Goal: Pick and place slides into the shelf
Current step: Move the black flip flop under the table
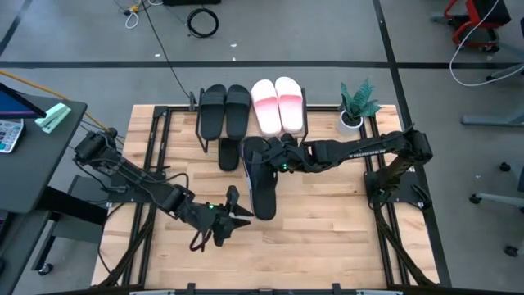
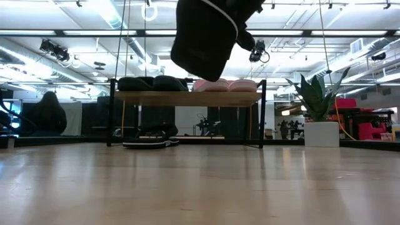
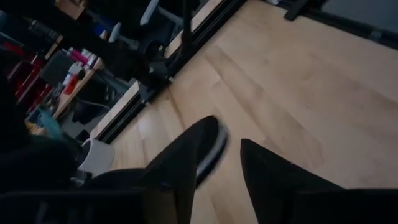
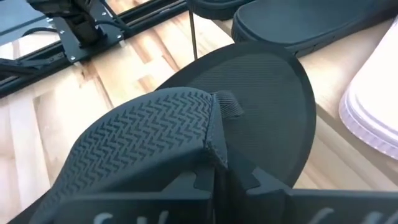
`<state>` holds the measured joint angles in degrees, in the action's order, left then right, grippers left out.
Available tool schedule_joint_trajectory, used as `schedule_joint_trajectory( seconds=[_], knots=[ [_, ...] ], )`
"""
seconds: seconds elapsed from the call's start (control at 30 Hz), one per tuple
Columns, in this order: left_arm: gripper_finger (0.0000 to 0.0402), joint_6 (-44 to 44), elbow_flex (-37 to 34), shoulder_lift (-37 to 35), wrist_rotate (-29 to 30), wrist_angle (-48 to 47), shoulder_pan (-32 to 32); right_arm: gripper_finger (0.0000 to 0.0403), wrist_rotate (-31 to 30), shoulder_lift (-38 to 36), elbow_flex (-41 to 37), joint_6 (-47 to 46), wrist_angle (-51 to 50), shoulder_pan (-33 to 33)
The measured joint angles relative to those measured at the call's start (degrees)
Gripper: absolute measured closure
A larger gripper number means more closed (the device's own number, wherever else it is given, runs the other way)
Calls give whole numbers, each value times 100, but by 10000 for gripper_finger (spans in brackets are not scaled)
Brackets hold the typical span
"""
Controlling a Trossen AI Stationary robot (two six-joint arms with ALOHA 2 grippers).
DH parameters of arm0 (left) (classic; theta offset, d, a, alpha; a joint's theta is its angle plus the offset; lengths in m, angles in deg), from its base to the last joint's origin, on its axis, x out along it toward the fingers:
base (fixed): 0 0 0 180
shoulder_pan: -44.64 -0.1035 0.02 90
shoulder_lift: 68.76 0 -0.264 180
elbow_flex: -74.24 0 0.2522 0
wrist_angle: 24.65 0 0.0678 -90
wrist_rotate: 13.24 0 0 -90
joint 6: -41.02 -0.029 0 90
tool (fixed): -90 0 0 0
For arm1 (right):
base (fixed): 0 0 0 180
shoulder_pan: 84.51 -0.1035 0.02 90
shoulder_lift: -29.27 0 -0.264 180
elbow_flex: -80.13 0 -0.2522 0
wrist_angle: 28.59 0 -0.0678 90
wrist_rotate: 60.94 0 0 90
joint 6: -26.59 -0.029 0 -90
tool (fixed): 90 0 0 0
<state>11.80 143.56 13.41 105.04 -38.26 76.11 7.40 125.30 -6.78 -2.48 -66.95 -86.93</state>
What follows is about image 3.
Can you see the black metal rig frame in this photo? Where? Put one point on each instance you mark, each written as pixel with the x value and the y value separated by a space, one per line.
pixel 122 121

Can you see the green plant in white pot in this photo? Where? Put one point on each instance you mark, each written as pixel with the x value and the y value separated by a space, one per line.
pixel 98 157

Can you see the grey office chair base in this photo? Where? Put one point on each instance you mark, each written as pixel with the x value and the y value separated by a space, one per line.
pixel 149 12

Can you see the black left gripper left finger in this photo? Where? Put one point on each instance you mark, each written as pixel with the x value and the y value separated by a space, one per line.
pixel 177 174

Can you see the black flip-flop white stripe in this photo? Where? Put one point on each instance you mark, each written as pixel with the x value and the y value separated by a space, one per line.
pixel 214 133

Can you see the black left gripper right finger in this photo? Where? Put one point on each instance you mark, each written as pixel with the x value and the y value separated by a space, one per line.
pixel 267 186

